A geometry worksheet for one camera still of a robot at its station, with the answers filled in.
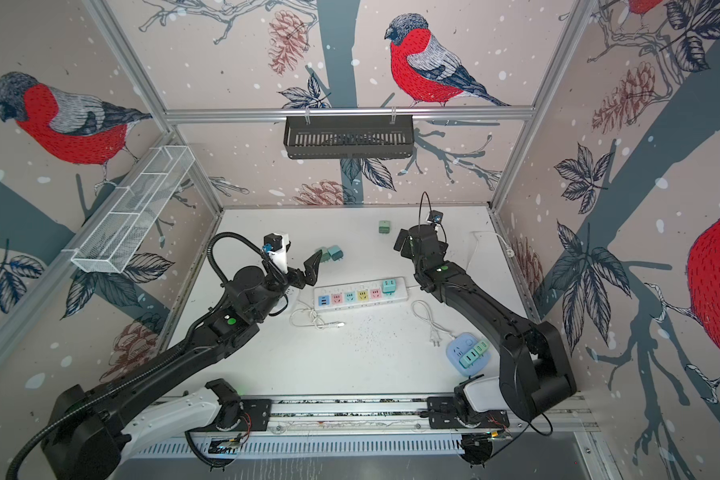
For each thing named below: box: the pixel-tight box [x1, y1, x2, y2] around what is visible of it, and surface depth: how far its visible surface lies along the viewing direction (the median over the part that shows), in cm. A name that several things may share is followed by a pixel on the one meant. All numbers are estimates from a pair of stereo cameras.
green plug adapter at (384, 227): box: [378, 220, 391, 234], surface depth 116 cm
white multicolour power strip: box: [313, 277, 409, 311], surface depth 94 cm
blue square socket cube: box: [446, 332, 491, 377], surface depth 83 cm
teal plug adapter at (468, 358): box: [459, 348, 480, 369], surface depth 78 cm
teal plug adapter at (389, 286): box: [382, 279, 397, 295], surface depth 92 cm
